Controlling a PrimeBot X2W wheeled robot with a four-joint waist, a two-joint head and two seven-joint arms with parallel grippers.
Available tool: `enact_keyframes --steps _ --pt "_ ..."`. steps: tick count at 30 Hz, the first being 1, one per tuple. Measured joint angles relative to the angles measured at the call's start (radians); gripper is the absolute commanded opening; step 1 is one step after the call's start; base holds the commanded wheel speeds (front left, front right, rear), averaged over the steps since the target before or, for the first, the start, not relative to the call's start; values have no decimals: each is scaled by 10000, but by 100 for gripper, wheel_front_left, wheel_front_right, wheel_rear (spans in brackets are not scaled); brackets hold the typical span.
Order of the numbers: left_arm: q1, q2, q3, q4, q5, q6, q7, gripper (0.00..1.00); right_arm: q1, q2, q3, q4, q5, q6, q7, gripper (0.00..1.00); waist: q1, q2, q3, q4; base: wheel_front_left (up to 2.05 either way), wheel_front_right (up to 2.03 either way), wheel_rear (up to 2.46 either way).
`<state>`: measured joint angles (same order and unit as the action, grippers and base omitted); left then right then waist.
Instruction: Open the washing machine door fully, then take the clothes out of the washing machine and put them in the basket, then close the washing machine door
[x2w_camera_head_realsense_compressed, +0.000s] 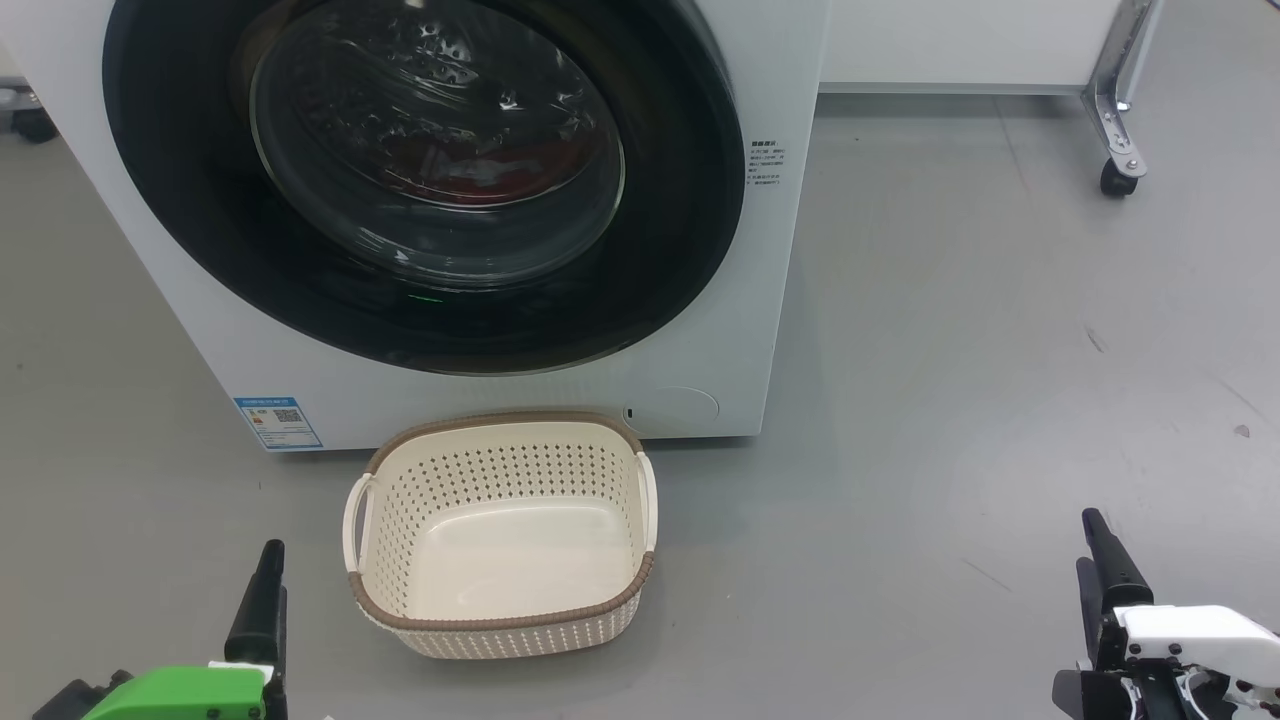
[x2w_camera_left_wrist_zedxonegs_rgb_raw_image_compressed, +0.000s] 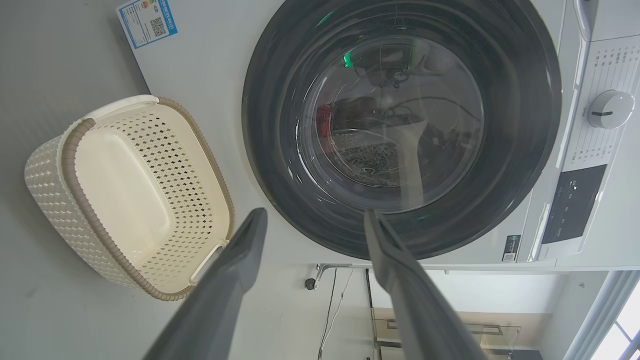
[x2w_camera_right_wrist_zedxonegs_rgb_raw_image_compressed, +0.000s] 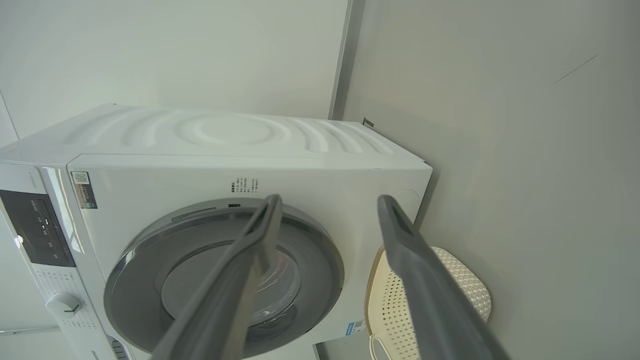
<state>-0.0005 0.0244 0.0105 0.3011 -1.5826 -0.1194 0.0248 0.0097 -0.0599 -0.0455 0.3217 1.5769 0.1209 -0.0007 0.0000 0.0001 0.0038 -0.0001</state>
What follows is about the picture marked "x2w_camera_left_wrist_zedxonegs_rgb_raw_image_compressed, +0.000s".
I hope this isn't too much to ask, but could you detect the cream perforated laundry basket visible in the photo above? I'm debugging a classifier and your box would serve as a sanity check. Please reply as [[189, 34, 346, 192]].
[[24, 95, 236, 302]]

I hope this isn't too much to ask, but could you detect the white front-load washing machine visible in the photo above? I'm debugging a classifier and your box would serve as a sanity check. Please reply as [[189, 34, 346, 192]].
[[116, 0, 640, 272]]

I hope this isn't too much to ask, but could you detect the white framed window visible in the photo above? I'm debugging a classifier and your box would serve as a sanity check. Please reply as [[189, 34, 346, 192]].
[[564, 270, 640, 360]]

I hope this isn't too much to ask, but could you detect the thin white hanging cable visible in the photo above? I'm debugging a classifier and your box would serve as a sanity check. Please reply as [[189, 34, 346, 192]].
[[322, 269, 354, 351]]

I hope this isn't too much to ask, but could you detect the blue energy label sticker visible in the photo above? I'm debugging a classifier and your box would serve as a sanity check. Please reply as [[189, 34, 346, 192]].
[[116, 0, 178, 50]]

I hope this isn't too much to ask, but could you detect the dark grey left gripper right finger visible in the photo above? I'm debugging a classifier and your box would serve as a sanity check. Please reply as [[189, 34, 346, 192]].
[[364, 209, 488, 360]]

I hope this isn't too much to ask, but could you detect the black washing machine display panel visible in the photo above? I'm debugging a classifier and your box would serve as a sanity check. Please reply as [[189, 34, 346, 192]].
[[541, 164, 608, 246]]

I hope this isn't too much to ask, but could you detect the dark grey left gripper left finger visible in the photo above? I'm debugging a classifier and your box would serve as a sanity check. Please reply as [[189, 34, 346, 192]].
[[144, 207, 268, 360]]

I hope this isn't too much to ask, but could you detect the glass washing machine door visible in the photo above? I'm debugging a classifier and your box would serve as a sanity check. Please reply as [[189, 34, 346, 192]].
[[242, 0, 563, 261]]

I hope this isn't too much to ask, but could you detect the white control dial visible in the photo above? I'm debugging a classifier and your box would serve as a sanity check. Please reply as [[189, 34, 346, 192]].
[[587, 90, 635, 130]]

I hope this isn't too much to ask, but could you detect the thin black hanging cable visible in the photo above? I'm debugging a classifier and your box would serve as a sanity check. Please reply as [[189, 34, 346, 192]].
[[318, 269, 337, 360]]

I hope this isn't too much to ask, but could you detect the white detergent drawer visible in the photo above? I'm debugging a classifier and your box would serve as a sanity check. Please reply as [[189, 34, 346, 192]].
[[572, 0, 640, 43]]

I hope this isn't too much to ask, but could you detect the small dark QR sticker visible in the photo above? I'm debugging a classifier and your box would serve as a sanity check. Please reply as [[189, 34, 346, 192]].
[[502, 235, 522, 263]]

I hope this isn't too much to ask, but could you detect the metal partition leg bracket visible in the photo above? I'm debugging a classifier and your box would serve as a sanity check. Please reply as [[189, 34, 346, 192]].
[[314, 263, 354, 290]]

